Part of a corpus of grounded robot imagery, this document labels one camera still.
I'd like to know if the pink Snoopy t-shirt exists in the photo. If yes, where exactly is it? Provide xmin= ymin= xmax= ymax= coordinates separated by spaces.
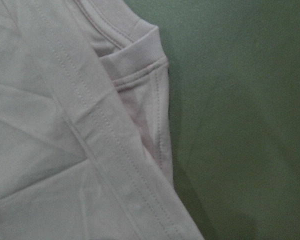
xmin=0 ymin=0 xmax=202 ymax=240

